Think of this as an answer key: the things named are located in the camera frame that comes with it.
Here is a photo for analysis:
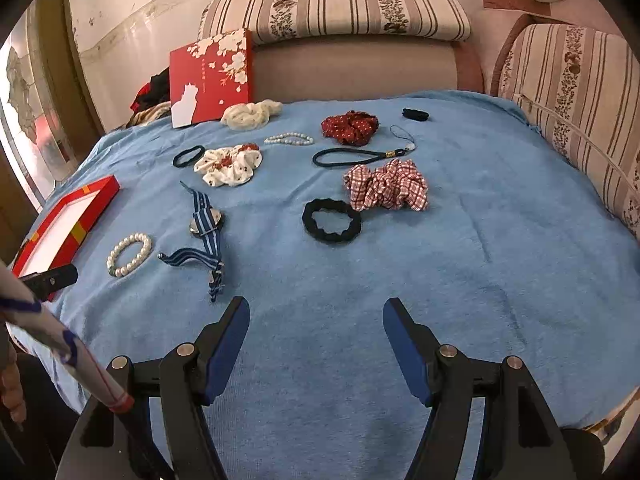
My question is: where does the white pearl bracelet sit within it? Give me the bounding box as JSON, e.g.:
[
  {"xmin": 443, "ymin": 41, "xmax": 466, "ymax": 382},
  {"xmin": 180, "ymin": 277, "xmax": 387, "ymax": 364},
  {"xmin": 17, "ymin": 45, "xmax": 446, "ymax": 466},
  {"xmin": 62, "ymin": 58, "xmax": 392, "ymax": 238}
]
[{"xmin": 105, "ymin": 231, "xmax": 153, "ymax": 279}]

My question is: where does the blue striped watch strap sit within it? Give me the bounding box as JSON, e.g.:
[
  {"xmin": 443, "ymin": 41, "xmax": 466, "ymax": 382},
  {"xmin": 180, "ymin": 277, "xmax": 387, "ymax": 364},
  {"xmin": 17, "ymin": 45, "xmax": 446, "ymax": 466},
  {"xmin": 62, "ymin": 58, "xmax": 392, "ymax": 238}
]
[{"xmin": 157, "ymin": 181, "xmax": 227, "ymax": 304}]

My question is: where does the thick black hair tie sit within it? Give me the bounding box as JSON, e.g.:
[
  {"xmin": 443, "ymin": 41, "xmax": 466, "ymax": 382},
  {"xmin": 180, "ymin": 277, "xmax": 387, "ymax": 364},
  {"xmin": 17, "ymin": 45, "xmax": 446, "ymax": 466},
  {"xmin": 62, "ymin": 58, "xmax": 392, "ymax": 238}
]
[{"xmin": 301, "ymin": 197, "xmax": 364, "ymax": 246}]

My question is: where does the red plaid scrunchie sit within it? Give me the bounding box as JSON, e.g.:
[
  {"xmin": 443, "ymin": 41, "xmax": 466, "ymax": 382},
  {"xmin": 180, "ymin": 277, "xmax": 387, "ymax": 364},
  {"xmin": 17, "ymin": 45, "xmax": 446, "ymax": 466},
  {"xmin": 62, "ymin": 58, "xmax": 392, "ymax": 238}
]
[{"xmin": 343, "ymin": 159, "xmax": 428, "ymax": 211}]

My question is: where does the white floral scrunchie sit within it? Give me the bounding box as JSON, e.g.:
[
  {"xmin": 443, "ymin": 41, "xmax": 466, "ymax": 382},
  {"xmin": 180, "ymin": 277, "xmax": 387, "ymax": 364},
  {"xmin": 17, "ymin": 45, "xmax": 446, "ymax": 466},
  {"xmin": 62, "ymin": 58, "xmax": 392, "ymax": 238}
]
[{"xmin": 194, "ymin": 143, "xmax": 262, "ymax": 188}]

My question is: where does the thin black hair tie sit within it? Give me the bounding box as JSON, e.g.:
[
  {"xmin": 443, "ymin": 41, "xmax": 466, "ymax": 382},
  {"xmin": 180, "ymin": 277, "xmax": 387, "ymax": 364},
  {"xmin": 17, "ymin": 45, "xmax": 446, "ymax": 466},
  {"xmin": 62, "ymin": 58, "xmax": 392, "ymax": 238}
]
[{"xmin": 171, "ymin": 144, "xmax": 207, "ymax": 169}]

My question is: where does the black cord lanyard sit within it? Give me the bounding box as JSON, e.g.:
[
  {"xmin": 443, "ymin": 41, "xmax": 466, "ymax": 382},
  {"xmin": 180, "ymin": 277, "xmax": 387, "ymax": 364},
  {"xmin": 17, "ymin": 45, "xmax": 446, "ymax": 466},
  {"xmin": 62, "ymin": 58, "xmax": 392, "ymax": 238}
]
[{"xmin": 311, "ymin": 123, "xmax": 419, "ymax": 169}]

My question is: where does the small bead bracelet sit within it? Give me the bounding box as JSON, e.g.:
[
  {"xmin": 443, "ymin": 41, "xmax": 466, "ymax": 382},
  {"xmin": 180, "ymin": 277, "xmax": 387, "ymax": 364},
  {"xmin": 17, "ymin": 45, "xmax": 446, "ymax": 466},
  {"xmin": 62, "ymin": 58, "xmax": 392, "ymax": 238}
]
[{"xmin": 263, "ymin": 131, "xmax": 316, "ymax": 148}]

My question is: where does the dark red dotted scrunchie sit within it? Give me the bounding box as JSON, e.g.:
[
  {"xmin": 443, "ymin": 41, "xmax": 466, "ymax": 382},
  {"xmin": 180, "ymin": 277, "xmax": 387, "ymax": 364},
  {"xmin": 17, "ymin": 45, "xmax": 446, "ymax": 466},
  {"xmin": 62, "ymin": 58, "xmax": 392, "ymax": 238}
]
[{"xmin": 321, "ymin": 110, "xmax": 380, "ymax": 148}]

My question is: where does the left hand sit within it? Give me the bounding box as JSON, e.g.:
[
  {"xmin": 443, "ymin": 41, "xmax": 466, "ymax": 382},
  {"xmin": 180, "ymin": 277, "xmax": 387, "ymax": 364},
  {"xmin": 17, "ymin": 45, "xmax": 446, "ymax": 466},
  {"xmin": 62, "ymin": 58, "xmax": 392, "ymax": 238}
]
[{"xmin": 1, "ymin": 353, "xmax": 26, "ymax": 425}]

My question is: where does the white blue patterned sleeve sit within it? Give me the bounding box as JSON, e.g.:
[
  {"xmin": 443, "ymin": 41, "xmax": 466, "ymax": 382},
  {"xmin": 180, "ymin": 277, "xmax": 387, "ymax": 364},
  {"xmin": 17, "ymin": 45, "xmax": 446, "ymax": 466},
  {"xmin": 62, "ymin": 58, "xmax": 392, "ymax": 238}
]
[{"xmin": 1, "ymin": 263, "xmax": 134, "ymax": 414}]

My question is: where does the red shallow tray box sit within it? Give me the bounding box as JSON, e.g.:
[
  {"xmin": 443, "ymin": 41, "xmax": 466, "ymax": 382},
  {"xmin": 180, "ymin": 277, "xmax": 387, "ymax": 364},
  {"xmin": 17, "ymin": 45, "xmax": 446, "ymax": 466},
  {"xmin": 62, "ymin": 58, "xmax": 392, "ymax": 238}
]
[{"xmin": 12, "ymin": 176, "xmax": 120, "ymax": 278}]

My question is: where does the stained glass window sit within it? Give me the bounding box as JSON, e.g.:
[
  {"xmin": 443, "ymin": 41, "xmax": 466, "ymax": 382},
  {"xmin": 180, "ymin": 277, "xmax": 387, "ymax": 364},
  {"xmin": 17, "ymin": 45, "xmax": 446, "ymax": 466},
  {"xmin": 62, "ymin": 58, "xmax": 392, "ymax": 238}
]
[{"xmin": 1, "ymin": 16, "xmax": 66, "ymax": 210}]

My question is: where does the blue towel bed cover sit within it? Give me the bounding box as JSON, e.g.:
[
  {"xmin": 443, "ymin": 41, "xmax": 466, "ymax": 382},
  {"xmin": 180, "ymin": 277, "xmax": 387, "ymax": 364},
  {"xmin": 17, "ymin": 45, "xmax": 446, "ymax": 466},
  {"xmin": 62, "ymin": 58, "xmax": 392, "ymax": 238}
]
[{"xmin": 51, "ymin": 91, "xmax": 639, "ymax": 479}]

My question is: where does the pile of dark clothes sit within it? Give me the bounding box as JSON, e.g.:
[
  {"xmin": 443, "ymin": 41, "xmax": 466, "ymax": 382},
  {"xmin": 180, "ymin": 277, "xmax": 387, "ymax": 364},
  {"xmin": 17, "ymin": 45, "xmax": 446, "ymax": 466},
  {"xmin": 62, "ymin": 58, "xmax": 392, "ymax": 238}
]
[{"xmin": 126, "ymin": 68, "xmax": 171, "ymax": 128}]

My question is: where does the small black clip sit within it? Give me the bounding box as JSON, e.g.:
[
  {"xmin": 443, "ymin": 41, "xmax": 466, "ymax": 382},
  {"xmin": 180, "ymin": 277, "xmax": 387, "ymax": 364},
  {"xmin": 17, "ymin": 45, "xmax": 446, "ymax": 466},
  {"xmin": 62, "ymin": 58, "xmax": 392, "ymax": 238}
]
[{"xmin": 401, "ymin": 108, "xmax": 430, "ymax": 122}]

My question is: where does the cream white scrunchie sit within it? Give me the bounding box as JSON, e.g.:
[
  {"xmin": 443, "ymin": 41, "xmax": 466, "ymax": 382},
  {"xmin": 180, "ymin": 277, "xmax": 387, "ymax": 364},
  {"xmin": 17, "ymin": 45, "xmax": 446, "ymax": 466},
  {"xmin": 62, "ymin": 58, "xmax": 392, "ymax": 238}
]
[{"xmin": 220, "ymin": 100, "xmax": 283, "ymax": 131}]

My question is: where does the red box lid with cat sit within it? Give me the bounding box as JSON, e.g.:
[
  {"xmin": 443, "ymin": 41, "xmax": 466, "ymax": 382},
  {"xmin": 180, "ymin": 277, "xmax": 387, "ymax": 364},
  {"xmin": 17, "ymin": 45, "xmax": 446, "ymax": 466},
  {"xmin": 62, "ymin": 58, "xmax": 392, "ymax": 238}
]
[{"xmin": 169, "ymin": 28, "xmax": 253, "ymax": 128}]

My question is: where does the brown padded headboard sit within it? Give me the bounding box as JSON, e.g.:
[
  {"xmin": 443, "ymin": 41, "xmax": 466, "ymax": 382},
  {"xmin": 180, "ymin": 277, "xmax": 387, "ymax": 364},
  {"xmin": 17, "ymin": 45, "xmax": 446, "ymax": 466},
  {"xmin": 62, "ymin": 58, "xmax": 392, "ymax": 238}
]
[{"xmin": 253, "ymin": 35, "xmax": 484, "ymax": 103}]

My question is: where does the right striped floral pillow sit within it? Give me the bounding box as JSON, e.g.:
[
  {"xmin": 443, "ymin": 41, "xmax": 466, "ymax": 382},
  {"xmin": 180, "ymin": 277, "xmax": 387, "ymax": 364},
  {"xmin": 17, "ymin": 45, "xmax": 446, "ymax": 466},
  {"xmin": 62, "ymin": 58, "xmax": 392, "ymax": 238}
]
[{"xmin": 492, "ymin": 24, "xmax": 639, "ymax": 236}]

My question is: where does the long striped floral pillow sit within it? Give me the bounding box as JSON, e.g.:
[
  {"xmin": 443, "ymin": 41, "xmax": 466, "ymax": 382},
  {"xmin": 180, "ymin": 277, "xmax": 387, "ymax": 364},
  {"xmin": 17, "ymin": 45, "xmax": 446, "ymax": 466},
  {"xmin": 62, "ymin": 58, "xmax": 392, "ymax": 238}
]
[{"xmin": 198, "ymin": 0, "xmax": 472, "ymax": 44}]

